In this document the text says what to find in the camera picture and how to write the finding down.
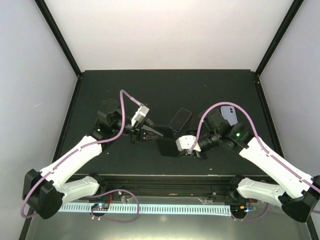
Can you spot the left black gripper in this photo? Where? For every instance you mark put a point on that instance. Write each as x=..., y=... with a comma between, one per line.
x=141, y=128

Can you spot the lilac phone case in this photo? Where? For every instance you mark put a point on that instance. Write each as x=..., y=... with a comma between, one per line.
x=229, y=113

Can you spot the silver edged smartphone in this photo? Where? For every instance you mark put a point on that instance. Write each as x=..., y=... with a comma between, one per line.
x=180, y=119

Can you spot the black cased phone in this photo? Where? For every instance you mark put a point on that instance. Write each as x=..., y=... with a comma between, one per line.
x=167, y=144

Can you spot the black smartphone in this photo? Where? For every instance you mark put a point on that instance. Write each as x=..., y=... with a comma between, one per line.
x=192, y=132

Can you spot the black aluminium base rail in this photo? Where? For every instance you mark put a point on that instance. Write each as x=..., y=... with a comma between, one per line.
x=219, y=189

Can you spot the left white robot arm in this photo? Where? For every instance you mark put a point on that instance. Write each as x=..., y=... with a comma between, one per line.
x=47, y=190

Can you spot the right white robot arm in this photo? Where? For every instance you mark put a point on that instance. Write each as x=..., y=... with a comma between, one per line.
x=295, y=192

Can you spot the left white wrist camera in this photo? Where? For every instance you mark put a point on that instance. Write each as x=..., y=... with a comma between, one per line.
x=139, y=117

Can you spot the left controller board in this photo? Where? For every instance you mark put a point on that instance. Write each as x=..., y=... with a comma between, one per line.
x=100, y=207

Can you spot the right black frame post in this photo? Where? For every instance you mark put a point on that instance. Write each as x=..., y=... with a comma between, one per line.
x=282, y=29

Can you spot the controller board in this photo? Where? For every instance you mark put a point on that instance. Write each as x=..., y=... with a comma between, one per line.
x=243, y=208
x=100, y=207

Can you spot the left black frame post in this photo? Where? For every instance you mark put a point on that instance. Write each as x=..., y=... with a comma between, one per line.
x=48, y=17

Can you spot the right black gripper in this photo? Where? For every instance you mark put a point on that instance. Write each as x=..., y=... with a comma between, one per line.
x=190, y=152

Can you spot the black frame post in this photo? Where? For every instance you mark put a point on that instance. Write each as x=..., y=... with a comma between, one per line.
x=282, y=29
x=48, y=17

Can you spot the right controller board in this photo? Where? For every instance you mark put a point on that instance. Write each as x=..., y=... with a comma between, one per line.
x=243, y=208

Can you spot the white slotted cable duct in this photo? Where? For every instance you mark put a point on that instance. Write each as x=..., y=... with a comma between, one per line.
x=155, y=209

